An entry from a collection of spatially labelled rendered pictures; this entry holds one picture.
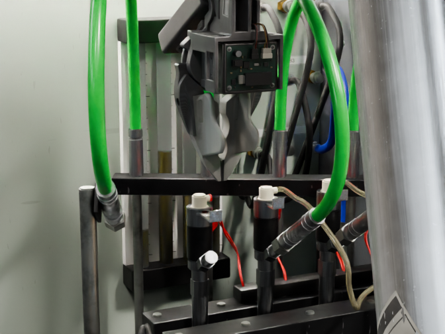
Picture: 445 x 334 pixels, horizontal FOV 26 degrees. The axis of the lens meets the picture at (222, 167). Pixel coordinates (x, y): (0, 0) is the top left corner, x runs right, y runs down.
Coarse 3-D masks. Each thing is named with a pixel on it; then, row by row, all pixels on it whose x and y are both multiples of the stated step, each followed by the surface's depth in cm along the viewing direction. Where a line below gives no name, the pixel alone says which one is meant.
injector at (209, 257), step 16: (192, 208) 102; (208, 208) 102; (192, 224) 102; (208, 224) 102; (192, 240) 102; (208, 240) 103; (192, 256) 103; (208, 256) 101; (192, 272) 104; (192, 288) 104; (208, 288) 105; (192, 304) 105; (192, 320) 105
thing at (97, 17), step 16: (96, 0) 82; (128, 0) 113; (96, 16) 81; (128, 16) 114; (96, 32) 81; (128, 32) 115; (96, 48) 80; (128, 48) 116; (96, 64) 80; (128, 64) 117; (96, 80) 80; (128, 80) 118; (96, 96) 80; (96, 112) 80; (96, 128) 81; (96, 144) 82; (96, 160) 83; (96, 176) 84
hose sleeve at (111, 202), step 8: (112, 192) 87; (104, 200) 88; (112, 200) 88; (104, 208) 90; (112, 208) 90; (120, 208) 92; (104, 216) 93; (112, 216) 92; (120, 216) 93; (112, 224) 94
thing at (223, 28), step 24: (216, 0) 91; (240, 0) 89; (216, 24) 92; (240, 24) 90; (192, 48) 92; (216, 48) 88; (240, 48) 89; (264, 48) 89; (192, 72) 93; (216, 72) 88; (240, 72) 89; (264, 72) 90
